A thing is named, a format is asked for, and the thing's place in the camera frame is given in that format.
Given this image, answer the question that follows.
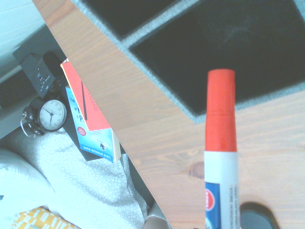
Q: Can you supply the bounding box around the black nightstand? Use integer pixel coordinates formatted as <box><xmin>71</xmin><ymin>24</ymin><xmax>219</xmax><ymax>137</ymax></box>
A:
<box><xmin>0</xmin><ymin>26</ymin><xmax>115</xmax><ymax>163</ymax></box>

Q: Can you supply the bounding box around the wooden desk with black frame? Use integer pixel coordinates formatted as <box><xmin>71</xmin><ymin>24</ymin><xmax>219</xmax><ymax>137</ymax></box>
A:
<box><xmin>32</xmin><ymin>0</ymin><xmax>305</xmax><ymax>229</ymax></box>

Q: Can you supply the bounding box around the grey felt desk organizer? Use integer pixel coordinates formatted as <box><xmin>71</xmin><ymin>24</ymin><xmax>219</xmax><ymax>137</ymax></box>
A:
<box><xmin>71</xmin><ymin>0</ymin><xmax>305</xmax><ymax>125</ymax></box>

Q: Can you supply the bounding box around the white circle-patterned bedding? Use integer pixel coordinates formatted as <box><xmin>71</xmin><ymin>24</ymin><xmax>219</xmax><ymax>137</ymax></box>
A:
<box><xmin>0</xmin><ymin>128</ymin><xmax>154</xmax><ymax>229</ymax></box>

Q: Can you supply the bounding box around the red-capped white blue marker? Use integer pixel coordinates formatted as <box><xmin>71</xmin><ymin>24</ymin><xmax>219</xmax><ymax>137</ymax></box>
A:
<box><xmin>203</xmin><ymin>68</ymin><xmax>239</xmax><ymax>229</ymax></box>

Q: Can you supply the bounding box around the black twin-bell alarm clock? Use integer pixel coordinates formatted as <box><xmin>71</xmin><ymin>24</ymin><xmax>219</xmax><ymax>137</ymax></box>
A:
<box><xmin>20</xmin><ymin>96</ymin><xmax>70</xmax><ymax>138</ymax></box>

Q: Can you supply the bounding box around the yellow white patterned cushion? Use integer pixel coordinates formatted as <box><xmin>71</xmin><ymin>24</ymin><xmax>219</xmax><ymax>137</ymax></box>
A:
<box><xmin>11</xmin><ymin>206</ymin><xmax>83</xmax><ymax>229</ymax></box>

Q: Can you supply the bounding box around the blue paperback book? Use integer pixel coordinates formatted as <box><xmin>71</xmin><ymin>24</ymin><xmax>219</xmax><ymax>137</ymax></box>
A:
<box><xmin>65</xmin><ymin>86</ymin><xmax>122</xmax><ymax>164</ymax></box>

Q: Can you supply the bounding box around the white pillow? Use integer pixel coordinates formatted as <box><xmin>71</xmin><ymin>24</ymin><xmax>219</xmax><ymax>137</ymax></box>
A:
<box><xmin>0</xmin><ymin>147</ymin><xmax>56</xmax><ymax>217</ymax></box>

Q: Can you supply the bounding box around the black headphone hanger clamp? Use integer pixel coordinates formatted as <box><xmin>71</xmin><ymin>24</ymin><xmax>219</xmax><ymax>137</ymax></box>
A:
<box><xmin>239</xmin><ymin>201</ymin><xmax>281</xmax><ymax>229</ymax></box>

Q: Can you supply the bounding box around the red book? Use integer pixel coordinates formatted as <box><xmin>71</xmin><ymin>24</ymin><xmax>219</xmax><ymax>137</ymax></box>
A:
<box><xmin>60</xmin><ymin>59</ymin><xmax>112</xmax><ymax>132</ymax></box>

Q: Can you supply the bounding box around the black electronic box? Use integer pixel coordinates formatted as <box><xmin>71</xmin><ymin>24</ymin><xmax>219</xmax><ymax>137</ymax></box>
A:
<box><xmin>12</xmin><ymin>51</ymin><xmax>65</xmax><ymax>99</ymax></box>

